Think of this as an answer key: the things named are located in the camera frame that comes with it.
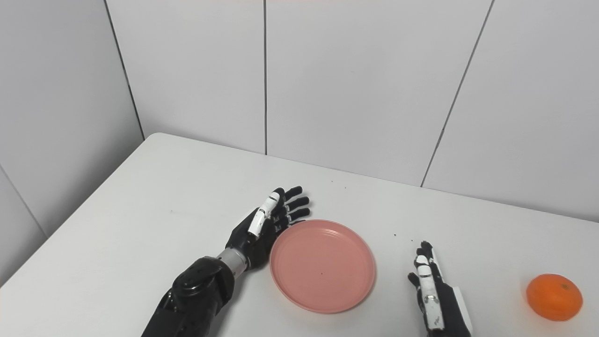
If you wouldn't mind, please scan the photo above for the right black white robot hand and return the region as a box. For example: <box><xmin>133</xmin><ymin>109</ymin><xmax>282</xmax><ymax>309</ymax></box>
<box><xmin>407</xmin><ymin>241</ymin><xmax>474</xmax><ymax>337</ymax></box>

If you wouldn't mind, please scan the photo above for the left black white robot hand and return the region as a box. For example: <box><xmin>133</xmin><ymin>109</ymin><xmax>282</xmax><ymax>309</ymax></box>
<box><xmin>225</xmin><ymin>186</ymin><xmax>311</xmax><ymax>271</ymax></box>

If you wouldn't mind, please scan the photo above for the pink round plate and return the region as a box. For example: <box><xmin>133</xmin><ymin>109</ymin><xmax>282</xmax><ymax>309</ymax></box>
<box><xmin>269</xmin><ymin>220</ymin><xmax>377</xmax><ymax>314</ymax></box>

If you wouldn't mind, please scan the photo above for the orange fruit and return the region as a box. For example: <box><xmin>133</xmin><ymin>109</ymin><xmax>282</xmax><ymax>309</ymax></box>
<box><xmin>526</xmin><ymin>274</ymin><xmax>584</xmax><ymax>322</ymax></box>

